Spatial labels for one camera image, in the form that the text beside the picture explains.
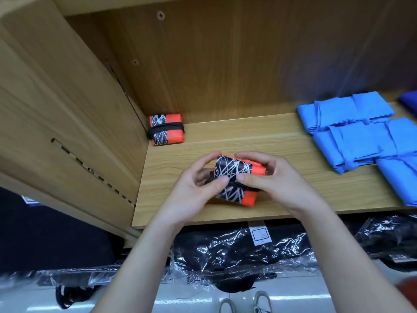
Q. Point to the person's right shoe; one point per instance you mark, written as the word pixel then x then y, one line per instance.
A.
pixel 262 302

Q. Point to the person's right hand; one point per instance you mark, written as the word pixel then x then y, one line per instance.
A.
pixel 286 185

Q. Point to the person's left hand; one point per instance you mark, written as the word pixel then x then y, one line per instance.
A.
pixel 189 192

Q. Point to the light blue non-woven bag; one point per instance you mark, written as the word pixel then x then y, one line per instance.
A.
pixel 352 146
pixel 401 179
pixel 372 107
pixel 404 137
pixel 326 114

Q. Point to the black wrapped bag with tag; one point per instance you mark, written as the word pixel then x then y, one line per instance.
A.
pixel 215 257

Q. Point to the white blue-edged label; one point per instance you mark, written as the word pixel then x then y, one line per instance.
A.
pixel 30 200

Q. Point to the wooden shelf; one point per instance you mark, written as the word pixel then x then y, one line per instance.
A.
pixel 208 62

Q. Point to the person's right forearm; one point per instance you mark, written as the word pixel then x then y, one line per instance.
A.
pixel 358 264

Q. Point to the person's left forearm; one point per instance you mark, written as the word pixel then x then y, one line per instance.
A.
pixel 133 274

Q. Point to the black plastic-wrapped bag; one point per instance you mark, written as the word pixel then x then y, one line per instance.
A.
pixel 71 277
pixel 388 241

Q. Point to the white paper tag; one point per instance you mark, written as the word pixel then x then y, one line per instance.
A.
pixel 260 234

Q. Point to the red bag with black lettering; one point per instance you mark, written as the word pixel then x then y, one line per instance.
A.
pixel 238 167

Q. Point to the red shopping basket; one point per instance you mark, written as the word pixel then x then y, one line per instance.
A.
pixel 408 293

